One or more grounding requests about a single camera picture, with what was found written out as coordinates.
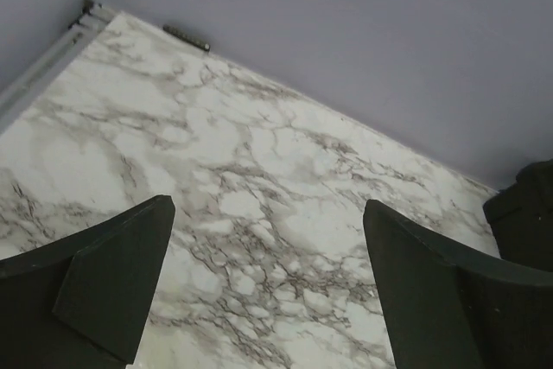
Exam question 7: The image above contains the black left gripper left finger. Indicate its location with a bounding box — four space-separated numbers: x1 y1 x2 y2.
1 195 175 368

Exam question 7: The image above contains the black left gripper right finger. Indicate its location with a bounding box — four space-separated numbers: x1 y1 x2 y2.
363 200 552 368

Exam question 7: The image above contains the black plastic toolbox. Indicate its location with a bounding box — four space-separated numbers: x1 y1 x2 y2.
483 160 552 272

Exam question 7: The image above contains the small dark metal bar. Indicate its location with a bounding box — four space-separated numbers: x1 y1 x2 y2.
162 24 211 53

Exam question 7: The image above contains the aluminium table edge rail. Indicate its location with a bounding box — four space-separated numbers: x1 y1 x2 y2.
1 0 118 130

